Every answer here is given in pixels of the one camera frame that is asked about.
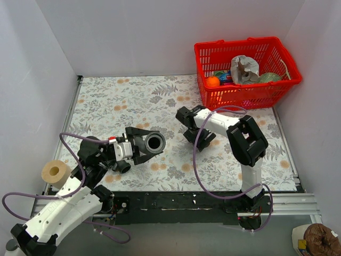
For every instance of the white grey button device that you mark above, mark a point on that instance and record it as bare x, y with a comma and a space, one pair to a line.
12, 248

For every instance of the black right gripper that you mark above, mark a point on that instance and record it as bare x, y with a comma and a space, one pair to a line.
197, 134

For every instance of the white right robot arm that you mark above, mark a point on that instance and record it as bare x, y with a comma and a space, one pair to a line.
247, 142

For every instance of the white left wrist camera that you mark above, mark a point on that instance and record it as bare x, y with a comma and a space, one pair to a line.
122, 148

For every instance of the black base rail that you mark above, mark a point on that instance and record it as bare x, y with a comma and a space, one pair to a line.
144, 207

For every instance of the green netted melon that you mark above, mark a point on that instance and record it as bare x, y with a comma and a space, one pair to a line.
273, 77

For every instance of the red plastic basket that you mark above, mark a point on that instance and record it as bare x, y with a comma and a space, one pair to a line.
267, 51

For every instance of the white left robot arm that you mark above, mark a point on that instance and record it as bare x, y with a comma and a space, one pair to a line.
81, 195

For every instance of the colourful snack packet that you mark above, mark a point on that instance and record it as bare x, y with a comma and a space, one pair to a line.
224, 76

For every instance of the brown item in white cup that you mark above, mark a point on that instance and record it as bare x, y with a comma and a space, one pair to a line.
315, 239

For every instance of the grey tee pipe fitting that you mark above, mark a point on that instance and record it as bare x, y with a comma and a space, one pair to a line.
121, 166

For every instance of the orange fruit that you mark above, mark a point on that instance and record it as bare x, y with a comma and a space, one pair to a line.
212, 82

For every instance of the floral table mat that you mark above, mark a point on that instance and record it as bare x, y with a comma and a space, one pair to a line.
107, 105

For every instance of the beige tape roll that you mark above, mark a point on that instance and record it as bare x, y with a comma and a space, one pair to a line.
56, 173

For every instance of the crumpled grey paper bag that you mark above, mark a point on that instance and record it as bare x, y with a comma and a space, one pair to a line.
244, 70

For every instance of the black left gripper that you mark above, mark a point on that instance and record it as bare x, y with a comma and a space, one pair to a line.
135, 145

